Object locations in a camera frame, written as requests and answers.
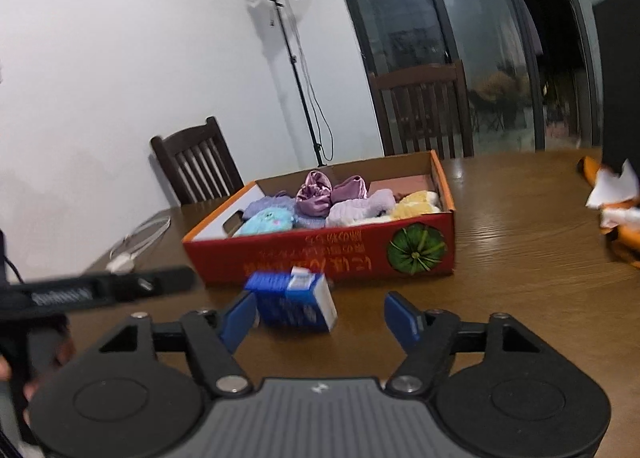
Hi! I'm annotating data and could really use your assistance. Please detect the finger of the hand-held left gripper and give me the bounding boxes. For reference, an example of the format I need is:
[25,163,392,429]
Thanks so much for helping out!
[136,265,197,297]

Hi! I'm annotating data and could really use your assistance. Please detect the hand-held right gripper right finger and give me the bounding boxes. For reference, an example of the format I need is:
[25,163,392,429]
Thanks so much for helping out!
[384,290,541,398]

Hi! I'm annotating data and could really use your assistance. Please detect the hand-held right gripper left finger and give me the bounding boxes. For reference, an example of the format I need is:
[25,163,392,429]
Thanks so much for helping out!
[99,290,259,398]

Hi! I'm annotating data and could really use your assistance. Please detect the blue white small carton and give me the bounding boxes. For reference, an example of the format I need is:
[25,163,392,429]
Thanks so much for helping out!
[245,269,339,333]

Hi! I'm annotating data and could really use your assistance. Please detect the orange printed cardboard box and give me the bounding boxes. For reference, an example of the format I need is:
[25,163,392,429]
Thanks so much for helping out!
[182,150,457,286]

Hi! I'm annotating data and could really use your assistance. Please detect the yellow white plush toy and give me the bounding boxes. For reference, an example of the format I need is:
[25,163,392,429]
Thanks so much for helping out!
[390,191,444,221]

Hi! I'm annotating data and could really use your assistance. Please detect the pink soft foam block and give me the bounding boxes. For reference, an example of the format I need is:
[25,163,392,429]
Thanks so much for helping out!
[369,174,436,199]

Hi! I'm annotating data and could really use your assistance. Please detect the person's left hand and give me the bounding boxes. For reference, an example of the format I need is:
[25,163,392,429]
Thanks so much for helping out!
[0,330,77,403]

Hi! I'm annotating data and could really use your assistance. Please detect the light blue plush toy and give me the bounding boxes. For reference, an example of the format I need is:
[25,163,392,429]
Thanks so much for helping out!
[232,208,296,237]

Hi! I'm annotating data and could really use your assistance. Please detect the lilac fluffy cloth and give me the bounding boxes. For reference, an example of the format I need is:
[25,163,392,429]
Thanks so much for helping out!
[325,189,397,227]

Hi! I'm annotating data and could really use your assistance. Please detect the dark wooden chair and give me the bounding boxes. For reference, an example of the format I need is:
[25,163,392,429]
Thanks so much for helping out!
[367,59,475,159]
[150,116,246,206]

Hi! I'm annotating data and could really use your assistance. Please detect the lavender knitted cloth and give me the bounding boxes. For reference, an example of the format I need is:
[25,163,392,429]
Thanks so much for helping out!
[244,192,299,219]

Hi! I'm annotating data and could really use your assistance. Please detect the small purple satin scrunchie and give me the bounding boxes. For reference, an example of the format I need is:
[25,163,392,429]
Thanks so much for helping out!
[331,175,370,203]

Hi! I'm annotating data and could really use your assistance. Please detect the large purple satin scrunchie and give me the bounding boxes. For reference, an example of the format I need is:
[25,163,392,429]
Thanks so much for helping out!
[296,170,335,217]

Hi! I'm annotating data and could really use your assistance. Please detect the black light stand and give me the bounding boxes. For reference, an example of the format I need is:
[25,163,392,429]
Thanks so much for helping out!
[270,2,332,169]

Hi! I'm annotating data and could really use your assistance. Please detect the sliding glass door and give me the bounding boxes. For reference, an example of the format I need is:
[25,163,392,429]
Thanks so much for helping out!
[325,0,640,157]

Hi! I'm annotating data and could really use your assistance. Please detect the black panel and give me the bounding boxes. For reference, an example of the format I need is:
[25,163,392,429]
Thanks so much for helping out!
[592,0,640,191]

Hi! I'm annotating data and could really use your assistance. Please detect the white charger cable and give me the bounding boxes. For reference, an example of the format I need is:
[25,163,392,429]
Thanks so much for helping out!
[106,214,172,275]

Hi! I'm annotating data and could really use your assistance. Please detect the black light cable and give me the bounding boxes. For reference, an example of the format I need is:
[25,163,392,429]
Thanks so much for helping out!
[290,12,335,161]

